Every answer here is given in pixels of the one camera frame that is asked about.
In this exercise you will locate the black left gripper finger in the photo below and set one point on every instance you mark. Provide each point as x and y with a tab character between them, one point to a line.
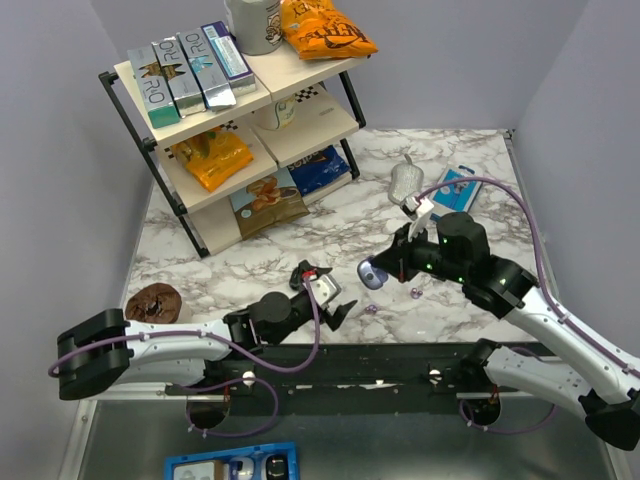
304	270
334	320

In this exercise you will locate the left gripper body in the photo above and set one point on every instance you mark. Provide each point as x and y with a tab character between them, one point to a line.
319	314

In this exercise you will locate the black mounting rail base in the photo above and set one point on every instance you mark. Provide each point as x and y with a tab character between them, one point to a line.
356	379

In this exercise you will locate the brown snack bag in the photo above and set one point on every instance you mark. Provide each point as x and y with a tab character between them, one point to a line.
270	201

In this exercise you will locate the silver blue toothpaste box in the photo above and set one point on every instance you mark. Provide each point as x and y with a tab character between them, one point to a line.
212	80

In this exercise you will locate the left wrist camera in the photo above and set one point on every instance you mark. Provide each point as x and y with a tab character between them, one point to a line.
325	290

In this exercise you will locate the grey printed mug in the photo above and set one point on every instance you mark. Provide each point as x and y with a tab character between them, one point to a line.
256	25

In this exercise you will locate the blue razor package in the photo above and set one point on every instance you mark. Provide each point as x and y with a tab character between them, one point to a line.
458	197

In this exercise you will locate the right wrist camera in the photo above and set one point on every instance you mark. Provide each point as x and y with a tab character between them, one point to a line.
418	210

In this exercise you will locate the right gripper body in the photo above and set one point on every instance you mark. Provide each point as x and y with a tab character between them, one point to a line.
429	258

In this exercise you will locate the blue tray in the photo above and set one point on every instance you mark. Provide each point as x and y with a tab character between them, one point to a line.
265	461

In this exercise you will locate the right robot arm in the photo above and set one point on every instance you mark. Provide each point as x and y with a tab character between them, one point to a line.
597	380

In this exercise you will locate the lavender earbud charging case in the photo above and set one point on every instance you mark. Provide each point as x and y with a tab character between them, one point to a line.
371	277

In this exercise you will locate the silver brown toothpaste box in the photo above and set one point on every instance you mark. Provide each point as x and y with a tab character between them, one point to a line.
182	83

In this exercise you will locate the blue chips bag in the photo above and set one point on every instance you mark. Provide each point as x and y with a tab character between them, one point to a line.
317	170

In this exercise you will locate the orange chips bag top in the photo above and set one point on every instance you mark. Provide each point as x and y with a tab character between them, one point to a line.
318	30

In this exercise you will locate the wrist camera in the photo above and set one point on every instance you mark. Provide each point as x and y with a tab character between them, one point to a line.
325	290
418	210

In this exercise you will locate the white cup middle shelf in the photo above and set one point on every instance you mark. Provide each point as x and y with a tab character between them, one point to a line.
277	115

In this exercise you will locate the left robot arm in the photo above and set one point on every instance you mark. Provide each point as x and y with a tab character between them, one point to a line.
109	349

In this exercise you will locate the three tier shelf rack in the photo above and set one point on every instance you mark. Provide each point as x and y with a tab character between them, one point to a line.
299	107

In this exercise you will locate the orange snack bag middle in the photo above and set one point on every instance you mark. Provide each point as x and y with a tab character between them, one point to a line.
212	157

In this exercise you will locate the teal silver toothpaste box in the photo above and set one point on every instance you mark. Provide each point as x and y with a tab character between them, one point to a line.
154	89

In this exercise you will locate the purple white box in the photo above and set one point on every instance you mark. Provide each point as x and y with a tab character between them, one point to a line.
239	75

